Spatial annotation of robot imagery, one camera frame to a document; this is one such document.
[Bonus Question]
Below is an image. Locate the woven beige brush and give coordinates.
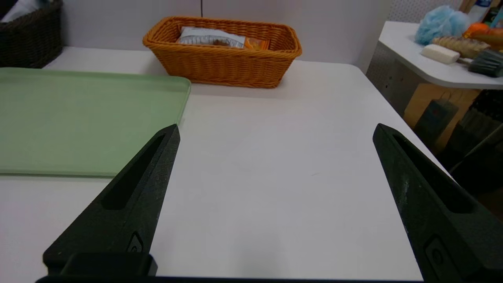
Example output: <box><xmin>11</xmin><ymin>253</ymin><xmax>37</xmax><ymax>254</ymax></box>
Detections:
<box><xmin>431</xmin><ymin>36</ymin><xmax>492</xmax><ymax>59</ymax></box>

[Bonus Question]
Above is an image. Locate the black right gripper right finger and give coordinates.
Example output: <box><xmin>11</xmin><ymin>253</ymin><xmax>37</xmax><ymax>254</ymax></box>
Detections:
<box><xmin>373</xmin><ymin>123</ymin><xmax>503</xmax><ymax>281</ymax></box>

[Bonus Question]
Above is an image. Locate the dark brown wicker basket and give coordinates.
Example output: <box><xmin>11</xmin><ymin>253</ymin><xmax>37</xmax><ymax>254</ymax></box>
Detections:
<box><xmin>0</xmin><ymin>0</ymin><xmax>63</xmax><ymax>69</ymax></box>

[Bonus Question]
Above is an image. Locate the orange snack packet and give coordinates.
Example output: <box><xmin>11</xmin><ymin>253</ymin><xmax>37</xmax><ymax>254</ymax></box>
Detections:
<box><xmin>176</xmin><ymin>26</ymin><xmax>271</xmax><ymax>50</ymax></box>

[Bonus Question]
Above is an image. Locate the white soap bar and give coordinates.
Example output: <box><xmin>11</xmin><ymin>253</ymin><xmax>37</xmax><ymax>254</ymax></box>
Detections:
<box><xmin>420</xmin><ymin>44</ymin><xmax>461</xmax><ymax>64</ymax></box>

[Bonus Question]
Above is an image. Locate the light blue bath loofah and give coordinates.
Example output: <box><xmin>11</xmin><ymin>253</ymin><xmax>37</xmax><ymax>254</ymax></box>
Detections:
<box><xmin>415</xmin><ymin>5</ymin><xmax>470</xmax><ymax>46</ymax></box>

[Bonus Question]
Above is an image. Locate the light green plastic tray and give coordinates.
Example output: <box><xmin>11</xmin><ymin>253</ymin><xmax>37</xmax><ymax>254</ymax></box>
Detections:
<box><xmin>0</xmin><ymin>67</ymin><xmax>192</xmax><ymax>177</ymax></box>

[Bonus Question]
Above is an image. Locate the translucent white plastic bottle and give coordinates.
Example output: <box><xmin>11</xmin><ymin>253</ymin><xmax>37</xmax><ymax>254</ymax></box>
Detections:
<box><xmin>2</xmin><ymin>0</ymin><xmax>43</xmax><ymax>22</ymax></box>

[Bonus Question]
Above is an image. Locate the dark grey bristle brush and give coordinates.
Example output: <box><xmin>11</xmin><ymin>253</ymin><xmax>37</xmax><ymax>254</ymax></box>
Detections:
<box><xmin>468</xmin><ymin>49</ymin><xmax>503</xmax><ymax>78</ymax></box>

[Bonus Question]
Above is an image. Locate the orange wicker basket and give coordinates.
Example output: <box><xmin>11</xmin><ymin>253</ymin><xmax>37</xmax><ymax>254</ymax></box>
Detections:
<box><xmin>142</xmin><ymin>16</ymin><xmax>303</xmax><ymax>89</ymax></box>

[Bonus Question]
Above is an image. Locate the orange round object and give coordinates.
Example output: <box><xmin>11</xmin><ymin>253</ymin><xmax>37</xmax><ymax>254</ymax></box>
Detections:
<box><xmin>463</xmin><ymin>22</ymin><xmax>503</xmax><ymax>50</ymax></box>

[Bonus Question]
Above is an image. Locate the white side table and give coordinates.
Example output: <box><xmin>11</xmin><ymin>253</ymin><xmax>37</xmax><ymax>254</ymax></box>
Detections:
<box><xmin>365</xmin><ymin>20</ymin><xmax>503</xmax><ymax>118</ymax></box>

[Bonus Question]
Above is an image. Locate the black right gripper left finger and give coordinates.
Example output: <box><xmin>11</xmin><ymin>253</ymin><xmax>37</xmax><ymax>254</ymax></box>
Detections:
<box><xmin>42</xmin><ymin>124</ymin><xmax>181</xmax><ymax>277</ymax></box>

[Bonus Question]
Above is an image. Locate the white bottle with blue cap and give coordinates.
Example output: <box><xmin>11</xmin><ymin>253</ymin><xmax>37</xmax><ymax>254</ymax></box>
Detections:
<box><xmin>468</xmin><ymin>0</ymin><xmax>494</xmax><ymax>22</ymax></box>

